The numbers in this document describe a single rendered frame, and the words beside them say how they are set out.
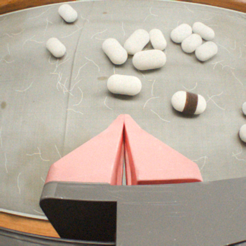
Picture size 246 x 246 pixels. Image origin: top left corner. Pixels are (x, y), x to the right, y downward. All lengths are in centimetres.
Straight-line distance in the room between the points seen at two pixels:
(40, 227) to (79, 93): 15
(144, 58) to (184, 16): 12
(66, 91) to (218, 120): 18
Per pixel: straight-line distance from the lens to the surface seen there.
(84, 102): 22
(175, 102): 21
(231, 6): 36
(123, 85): 21
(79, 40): 27
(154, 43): 24
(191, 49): 25
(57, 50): 25
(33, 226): 22
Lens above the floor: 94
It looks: 74 degrees down
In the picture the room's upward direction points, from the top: 2 degrees counter-clockwise
